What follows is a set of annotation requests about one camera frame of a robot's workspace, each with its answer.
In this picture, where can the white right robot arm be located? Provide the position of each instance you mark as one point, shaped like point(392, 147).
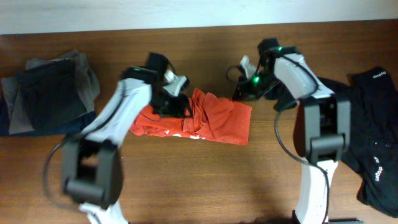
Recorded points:
point(322, 126)

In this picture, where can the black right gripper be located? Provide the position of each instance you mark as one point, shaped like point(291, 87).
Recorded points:
point(246, 93)

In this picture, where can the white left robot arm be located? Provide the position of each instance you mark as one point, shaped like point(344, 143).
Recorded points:
point(92, 173)

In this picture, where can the dark folded shirt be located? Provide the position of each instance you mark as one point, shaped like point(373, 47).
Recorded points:
point(50, 95)

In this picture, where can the orange t-shirt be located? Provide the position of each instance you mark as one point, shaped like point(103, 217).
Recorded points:
point(214, 119)

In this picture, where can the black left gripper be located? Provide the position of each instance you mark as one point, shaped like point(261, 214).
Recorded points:
point(180, 110)

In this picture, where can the black base equipment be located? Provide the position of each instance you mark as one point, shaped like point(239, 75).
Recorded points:
point(345, 221)

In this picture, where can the black adidas jacket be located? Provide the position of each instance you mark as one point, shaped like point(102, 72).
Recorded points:
point(372, 152)

